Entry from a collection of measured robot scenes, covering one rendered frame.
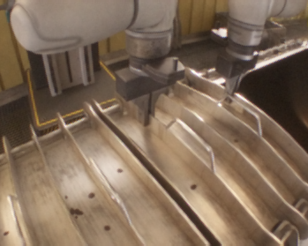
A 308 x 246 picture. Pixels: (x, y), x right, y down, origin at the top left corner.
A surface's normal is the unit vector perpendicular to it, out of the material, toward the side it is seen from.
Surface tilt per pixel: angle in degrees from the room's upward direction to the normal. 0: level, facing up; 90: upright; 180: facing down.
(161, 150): 4
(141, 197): 1
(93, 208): 0
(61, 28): 92
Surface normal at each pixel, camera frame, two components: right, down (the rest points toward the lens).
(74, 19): 0.62, 0.48
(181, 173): 0.04, -0.73
